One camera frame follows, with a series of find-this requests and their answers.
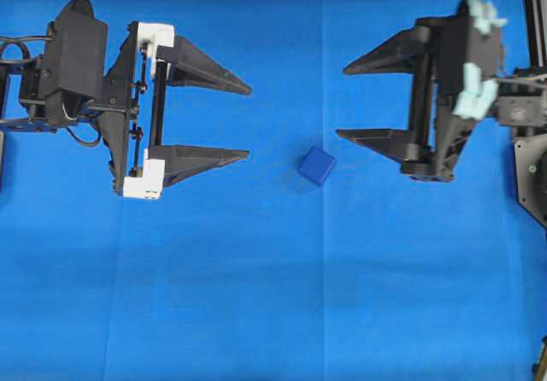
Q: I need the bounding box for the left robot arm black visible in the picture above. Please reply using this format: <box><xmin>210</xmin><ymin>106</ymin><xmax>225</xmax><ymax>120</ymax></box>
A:
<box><xmin>1</xmin><ymin>13</ymin><xmax>251</xmax><ymax>200</ymax></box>

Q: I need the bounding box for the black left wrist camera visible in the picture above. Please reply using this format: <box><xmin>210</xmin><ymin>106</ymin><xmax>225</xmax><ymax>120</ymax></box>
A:
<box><xmin>42</xmin><ymin>0</ymin><xmax>108</xmax><ymax>126</ymax></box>

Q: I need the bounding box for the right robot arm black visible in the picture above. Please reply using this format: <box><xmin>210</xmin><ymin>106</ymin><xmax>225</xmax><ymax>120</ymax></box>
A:
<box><xmin>337</xmin><ymin>15</ymin><xmax>546</xmax><ymax>182</ymax></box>

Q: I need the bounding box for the blue table cover sheet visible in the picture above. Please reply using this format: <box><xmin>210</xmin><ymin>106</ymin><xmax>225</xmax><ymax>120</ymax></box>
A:
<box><xmin>1</xmin><ymin>0</ymin><xmax>546</xmax><ymax>380</ymax></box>

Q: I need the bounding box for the blue cube block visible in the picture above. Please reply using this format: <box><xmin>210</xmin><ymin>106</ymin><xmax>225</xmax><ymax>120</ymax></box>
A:
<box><xmin>297</xmin><ymin>146</ymin><xmax>336</xmax><ymax>187</ymax></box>

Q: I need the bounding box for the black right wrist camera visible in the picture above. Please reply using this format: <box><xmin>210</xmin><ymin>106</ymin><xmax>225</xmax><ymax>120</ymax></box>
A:
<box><xmin>437</xmin><ymin>0</ymin><xmax>505</xmax><ymax>97</ymax></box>

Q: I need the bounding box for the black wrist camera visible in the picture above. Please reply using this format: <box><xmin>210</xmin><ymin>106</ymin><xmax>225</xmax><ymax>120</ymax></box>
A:
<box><xmin>42</xmin><ymin>0</ymin><xmax>108</xmax><ymax>126</ymax></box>
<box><xmin>437</xmin><ymin>0</ymin><xmax>505</xmax><ymax>97</ymax></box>

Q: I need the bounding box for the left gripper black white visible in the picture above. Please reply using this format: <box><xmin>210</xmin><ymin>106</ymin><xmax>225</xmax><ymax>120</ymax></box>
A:
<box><xmin>100</xmin><ymin>21</ymin><xmax>252</xmax><ymax>200</ymax></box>

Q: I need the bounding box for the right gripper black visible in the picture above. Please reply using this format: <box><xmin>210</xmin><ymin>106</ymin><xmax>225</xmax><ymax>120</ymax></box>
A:
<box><xmin>336</xmin><ymin>17</ymin><xmax>499</xmax><ymax>182</ymax></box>

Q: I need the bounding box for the black aluminium frame post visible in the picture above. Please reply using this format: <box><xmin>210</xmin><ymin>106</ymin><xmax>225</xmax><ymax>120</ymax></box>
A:
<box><xmin>524</xmin><ymin>0</ymin><xmax>546</xmax><ymax>67</ymax></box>

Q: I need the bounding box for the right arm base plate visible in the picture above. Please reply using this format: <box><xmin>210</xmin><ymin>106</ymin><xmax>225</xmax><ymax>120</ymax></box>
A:
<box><xmin>514</xmin><ymin>132</ymin><xmax>546</xmax><ymax>229</ymax></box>

